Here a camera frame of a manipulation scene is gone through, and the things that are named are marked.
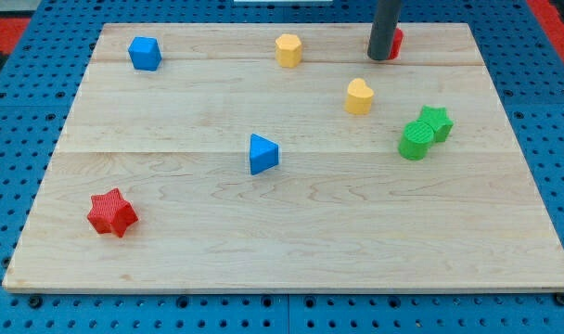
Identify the yellow hexagon block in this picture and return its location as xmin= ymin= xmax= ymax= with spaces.
xmin=276 ymin=33 xmax=302 ymax=68

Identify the red block behind rod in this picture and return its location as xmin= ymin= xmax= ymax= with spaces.
xmin=388 ymin=27 xmax=404 ymax=60

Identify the light wooden board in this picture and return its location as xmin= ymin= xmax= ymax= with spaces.
xmin=3 ymin=23 xmax=564 ymax=294

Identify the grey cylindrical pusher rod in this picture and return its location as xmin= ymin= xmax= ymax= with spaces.
xmin=367 ymin=0 xmax=403 ymax=61

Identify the red star block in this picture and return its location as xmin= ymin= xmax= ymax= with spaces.
xmin=87 ymin=188 xmax=138 ymax=238

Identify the blue cube block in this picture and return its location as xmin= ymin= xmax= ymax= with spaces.
xmin=128 ymin=36 xmax=161 ymax=71

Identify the green star block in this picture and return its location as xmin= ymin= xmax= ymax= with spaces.
xmin=418 ymin=105 xmax=454 ymax=143

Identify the yellow heart block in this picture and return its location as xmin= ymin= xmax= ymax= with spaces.
xmin=344 ymin=78 xmax=375 ymax=115

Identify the blue triangle block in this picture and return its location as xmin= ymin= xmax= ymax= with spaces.
xmin=249 ymin=134 xmax=279 ymax=175

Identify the green cylinder block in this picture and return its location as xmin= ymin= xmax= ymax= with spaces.
xmin=398 ymin=121 xmax=434 ymax=161

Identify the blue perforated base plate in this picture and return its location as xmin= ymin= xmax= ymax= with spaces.
xmin=0 ymin=0 xmax=564 ymax=333

